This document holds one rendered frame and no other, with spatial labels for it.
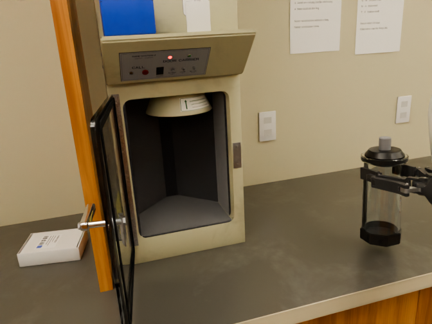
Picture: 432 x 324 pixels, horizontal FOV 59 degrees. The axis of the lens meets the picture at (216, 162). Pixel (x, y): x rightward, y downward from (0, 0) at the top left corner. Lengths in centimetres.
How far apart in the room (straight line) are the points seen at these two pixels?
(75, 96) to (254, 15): 81
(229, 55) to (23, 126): 77
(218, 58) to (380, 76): 98
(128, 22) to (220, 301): 62
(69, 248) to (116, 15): 63
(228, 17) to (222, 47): 12
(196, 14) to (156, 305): 63
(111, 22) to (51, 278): 65
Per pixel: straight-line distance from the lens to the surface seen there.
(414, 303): 114
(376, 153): 100
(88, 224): 70
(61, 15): 83
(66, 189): 144
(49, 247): 116
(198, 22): 86
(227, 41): 85
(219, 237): 108
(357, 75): 167
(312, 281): 97
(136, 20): 81
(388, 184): 93
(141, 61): 84
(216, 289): 94
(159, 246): 105
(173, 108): 96
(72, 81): 83
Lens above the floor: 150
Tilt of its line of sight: 18 degrees down
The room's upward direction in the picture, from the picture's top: 3 degrees counter-clockwise
